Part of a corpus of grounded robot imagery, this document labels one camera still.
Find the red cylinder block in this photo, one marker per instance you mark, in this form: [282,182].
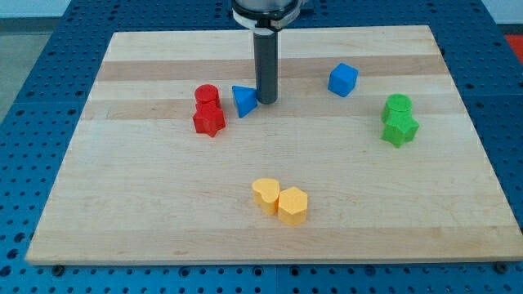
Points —
[206,94]

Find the red star block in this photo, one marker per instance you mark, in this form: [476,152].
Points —
[209,119]

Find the yellow heart block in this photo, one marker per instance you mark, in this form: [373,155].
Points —
[266,194]

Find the blue cube block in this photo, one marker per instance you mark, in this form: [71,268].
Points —
[342,79]

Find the wooden board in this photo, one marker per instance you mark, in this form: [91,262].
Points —
[139,186]

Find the blue triangle block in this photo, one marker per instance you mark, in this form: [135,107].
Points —
[245,99]

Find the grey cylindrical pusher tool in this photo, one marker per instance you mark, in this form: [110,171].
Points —
[266,67]

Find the yellow hexagon block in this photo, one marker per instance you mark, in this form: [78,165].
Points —
[292,206]

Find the green star block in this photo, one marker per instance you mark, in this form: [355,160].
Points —
[399,129]

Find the green cylinder block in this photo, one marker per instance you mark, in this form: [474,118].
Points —
[396,104]

